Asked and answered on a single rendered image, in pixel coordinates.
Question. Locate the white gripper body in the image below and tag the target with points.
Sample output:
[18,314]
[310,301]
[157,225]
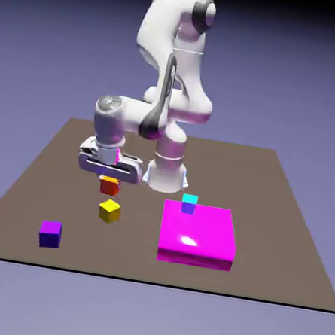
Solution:
[109,170]

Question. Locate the small orange cube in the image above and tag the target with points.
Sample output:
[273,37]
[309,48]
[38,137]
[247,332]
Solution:
[109,186]

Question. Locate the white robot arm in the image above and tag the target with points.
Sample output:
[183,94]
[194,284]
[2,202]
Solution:
[168,64]

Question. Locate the small yellow cube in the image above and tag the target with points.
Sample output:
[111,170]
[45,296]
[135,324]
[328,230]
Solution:
[109,210]

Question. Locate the small cyan cube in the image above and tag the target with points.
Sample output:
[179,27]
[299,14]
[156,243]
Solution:
[189,204]

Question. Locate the small purple cube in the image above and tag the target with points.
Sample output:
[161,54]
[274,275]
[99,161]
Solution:
[50,234]

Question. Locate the large magenta box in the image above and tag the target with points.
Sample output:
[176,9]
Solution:
[198,233]

